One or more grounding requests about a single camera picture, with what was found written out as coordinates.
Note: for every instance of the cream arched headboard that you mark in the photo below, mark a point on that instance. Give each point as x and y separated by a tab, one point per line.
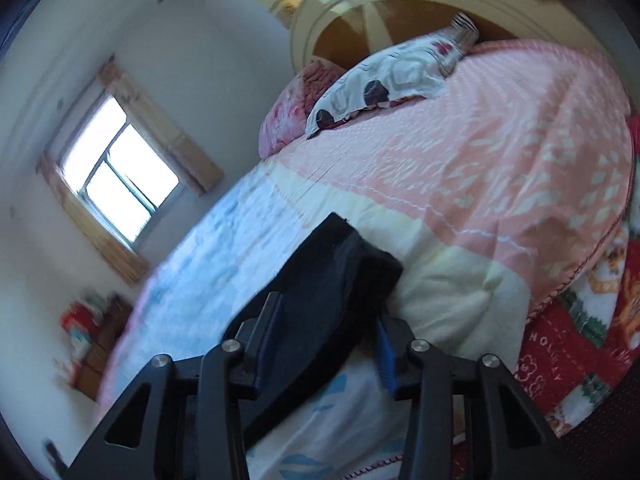
350	15

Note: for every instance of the wooden desk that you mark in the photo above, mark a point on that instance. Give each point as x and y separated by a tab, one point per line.
100	355

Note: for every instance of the beige patterned curtain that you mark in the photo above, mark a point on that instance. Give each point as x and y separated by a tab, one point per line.
95	230
160	125

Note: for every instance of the red gift bag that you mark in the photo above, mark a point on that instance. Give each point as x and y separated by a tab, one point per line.
80	317

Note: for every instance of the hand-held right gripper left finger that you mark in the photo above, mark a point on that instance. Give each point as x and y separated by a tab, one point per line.
267	332

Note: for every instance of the black pants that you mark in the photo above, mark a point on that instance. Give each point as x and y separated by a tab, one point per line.
330	280

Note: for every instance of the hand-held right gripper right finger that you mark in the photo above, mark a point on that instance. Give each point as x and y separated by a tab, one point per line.
386	360

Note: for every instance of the white patterned pillow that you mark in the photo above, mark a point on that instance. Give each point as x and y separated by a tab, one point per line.
395	77

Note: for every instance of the window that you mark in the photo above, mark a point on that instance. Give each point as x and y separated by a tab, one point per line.
120	175

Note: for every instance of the red printed blanket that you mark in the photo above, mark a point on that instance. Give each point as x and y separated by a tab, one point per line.
565	350

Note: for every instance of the pink and cream quilt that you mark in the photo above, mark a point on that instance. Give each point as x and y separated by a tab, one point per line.
475	170

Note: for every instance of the pink floral pillow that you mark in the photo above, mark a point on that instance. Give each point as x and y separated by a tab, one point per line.
290	110

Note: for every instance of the blue polka-dot bed sheet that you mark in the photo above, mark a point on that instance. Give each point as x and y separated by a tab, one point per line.
200	270

